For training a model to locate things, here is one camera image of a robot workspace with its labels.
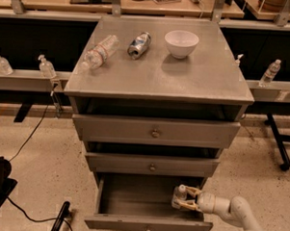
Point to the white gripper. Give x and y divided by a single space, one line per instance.
206 202

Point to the blue label plastic bottle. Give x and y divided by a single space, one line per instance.
179 194

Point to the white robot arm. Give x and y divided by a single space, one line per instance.
235 211

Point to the grey open bottom drawer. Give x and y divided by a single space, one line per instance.
143 203

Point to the grey middle drawer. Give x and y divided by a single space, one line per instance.
151 164

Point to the grey metal drawer cabinet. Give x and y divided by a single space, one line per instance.
206 85

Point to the grey top drawer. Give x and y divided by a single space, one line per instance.
136 130

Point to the right sanitizer pump bottle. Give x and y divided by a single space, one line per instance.
238 59

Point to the sanitizer pump bottle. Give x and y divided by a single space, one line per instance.
47 69
238 59
5 67

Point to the upright clear water bottle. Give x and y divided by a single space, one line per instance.
270 73

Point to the clear red label water bottle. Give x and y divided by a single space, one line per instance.
97 56

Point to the far left sanitizer pump bottle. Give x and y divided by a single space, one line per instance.
5 67

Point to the black right table leg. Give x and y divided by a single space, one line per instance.
280 140

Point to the black stand leg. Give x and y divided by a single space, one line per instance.
64 211

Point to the white ceramic bowl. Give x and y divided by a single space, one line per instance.
180 44

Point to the crushed silver blue can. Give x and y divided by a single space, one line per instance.
139 45

